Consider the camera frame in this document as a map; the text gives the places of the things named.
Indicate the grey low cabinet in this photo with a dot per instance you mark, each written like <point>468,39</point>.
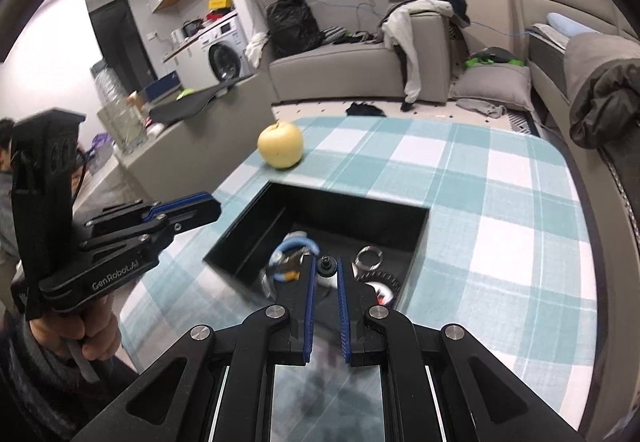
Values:
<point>175,157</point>

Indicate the white towel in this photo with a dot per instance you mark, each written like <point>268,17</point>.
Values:
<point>257,47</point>

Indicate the black garment on floor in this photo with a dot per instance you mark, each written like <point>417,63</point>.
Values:
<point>365,109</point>

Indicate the person's left hand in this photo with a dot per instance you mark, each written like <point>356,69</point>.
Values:
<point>100,322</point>

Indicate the white badge with dark print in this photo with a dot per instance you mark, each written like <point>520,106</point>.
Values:
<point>382,294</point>

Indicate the grey sofa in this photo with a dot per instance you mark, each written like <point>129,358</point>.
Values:
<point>340,67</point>

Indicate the white hanging garment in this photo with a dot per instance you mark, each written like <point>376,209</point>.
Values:
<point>400,27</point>

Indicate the silver metal wristwatch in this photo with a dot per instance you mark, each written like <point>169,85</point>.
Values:
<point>267,279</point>

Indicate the clear plastic water jug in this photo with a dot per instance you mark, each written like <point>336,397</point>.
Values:
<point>122,127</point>
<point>110,84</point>

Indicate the person's head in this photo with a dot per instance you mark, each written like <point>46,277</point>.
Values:
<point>5,144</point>

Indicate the black bag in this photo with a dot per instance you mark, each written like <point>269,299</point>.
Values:
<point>292,27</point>

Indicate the yellow box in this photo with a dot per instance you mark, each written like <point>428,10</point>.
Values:
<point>220,2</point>

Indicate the dark olive jacket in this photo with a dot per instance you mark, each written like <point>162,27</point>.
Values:
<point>610,107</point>

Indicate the blue box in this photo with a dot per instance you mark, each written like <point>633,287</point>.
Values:
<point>162,87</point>

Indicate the grey pillow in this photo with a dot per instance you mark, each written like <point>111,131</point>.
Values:
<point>492,84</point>

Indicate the small yellow flower earring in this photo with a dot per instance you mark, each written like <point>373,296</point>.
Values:
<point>288,277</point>

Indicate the yellow apple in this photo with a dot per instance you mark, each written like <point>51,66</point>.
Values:
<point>280,144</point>

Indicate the black box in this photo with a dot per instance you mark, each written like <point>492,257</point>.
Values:
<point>325,217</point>

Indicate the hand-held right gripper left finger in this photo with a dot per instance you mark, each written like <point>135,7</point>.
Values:
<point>309,322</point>

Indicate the white washing machine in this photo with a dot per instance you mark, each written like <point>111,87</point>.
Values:
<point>225,57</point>

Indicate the green and black item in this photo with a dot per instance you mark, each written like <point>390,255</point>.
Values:
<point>487,59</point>

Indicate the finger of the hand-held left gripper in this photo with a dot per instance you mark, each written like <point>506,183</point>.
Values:
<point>150,209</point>
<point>195,218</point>

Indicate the dark door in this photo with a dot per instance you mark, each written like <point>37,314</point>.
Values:
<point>120,42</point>

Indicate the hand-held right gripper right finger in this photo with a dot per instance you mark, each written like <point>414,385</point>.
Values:
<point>344,322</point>

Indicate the light blue pillow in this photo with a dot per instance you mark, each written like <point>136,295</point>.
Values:
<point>567,24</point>

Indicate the grey garment on floor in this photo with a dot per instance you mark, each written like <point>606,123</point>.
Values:
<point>480,108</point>

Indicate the grey blanket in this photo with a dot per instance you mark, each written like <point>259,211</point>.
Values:
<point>600,57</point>

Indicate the black curved board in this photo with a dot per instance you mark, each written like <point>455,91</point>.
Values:
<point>185,106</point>

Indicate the teal checked tablecloth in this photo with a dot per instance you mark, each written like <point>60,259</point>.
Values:
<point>475,222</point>

